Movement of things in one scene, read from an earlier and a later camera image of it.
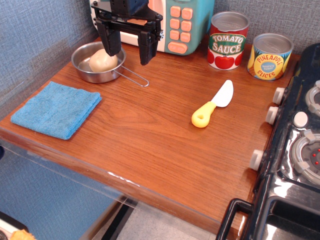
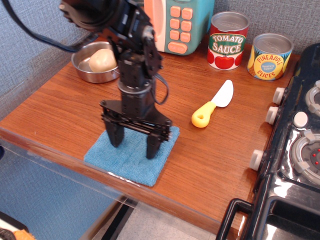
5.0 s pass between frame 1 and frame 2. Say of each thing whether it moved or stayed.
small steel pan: stayed
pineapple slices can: stayed
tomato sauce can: stayed
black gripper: moved
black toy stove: stayed
